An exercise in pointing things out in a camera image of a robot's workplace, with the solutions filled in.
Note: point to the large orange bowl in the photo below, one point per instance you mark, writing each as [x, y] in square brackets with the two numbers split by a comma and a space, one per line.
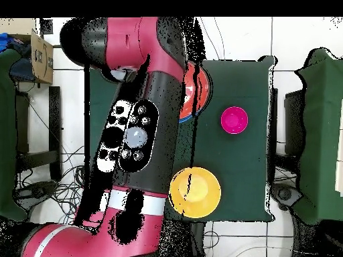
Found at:
[201, 192]

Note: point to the dark bag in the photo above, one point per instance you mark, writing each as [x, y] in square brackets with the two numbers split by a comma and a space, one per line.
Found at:
[22, 69]

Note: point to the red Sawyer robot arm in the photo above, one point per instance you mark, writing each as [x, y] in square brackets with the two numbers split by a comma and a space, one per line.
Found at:
[128, 45]

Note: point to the green side table cloth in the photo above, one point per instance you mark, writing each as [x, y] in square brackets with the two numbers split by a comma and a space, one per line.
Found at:
[321, 120]
[6, 133]

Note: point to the black metal frame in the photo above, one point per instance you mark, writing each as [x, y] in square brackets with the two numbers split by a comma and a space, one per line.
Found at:
[55, 120]
[293, 120]

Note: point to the small crimson bowl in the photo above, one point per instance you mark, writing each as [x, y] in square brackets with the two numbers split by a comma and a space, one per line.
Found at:
[234, 120]

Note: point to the dark green table cloth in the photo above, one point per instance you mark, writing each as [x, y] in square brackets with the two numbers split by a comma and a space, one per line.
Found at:
[241, 85]

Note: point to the shallow red-orange bowl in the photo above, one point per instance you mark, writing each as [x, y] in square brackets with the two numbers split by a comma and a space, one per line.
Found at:
[202, 88]

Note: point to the medium blue bowl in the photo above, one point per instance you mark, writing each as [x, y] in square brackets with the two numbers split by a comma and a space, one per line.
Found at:
[193, 117]

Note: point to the cardboard box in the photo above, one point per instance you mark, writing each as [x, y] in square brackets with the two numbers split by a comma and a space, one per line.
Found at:
[43, 61]

